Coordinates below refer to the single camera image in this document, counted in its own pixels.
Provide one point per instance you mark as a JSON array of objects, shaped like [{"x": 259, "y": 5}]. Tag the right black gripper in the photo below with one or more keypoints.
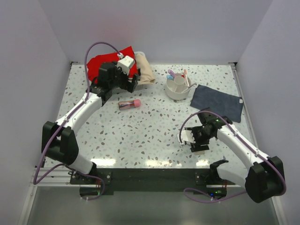
[{"x": 197, "y": 146}]

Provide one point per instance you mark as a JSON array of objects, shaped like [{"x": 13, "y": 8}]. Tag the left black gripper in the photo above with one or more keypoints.
[{"x": 127, "y": 86}]

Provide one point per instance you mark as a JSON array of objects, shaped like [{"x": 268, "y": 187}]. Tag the beige small eraser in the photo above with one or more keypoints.
[{"x": 199, "y": 153}]

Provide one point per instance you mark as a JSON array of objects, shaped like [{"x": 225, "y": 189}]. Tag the pink purple correction tape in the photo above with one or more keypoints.
[{"x": 171, "y": 73}]

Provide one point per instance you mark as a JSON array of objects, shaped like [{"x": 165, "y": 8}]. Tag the peach cap white marker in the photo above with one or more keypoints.
[{"x": 185, "y": 73}]

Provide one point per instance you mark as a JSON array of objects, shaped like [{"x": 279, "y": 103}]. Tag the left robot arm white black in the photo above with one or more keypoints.
[{"x": 59, "y": 138}]

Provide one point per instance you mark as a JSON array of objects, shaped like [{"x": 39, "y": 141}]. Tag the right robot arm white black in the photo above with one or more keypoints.
[{"x": 228, "y": 134}]

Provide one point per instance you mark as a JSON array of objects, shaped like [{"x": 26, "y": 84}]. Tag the white plastic basket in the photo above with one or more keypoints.
[{"x": 140, "y": 86}]

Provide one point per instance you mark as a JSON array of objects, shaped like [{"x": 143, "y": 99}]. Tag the beige folded cloth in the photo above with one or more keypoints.
[{"x": 135, "y": 70}]

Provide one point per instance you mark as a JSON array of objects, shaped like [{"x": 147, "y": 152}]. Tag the clear pen case pink cap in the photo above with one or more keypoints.
[{"x": 124, "y": 105}]

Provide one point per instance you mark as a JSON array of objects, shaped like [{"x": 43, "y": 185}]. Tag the white round divided organizer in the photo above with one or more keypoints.
[{"x": 177, "y": 89}]

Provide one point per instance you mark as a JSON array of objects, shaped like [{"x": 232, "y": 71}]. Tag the dark blue towel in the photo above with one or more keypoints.
[{"x": 220, "y": 103}]

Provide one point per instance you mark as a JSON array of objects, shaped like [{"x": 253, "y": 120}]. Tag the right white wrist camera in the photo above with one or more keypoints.
[{"x": 186, "y": 137}]

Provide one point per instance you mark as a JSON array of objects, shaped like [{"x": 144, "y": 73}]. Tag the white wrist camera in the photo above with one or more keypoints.
[
  {"x": 186, "y": 137},
  {"x": 126, "y": 63}
]

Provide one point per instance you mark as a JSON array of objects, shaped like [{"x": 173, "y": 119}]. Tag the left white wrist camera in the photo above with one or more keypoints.
[{"x": 126, "y": 63}]

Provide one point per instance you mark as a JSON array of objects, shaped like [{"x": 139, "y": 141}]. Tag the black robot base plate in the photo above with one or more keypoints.
[{"x": 149, "y": 180}]

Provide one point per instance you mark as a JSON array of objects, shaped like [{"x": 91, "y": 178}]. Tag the aluminium frame rail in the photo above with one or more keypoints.
[{"x": 256, "y": 171}]

